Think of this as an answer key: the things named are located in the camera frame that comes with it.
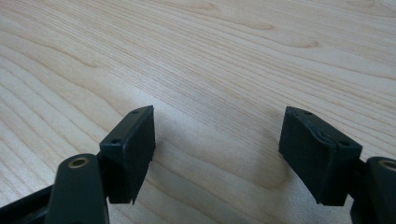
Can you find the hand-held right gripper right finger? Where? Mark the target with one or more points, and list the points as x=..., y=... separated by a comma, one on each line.
x=320, y=155

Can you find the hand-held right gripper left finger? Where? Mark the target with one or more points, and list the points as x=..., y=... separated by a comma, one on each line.
x=127, y=155

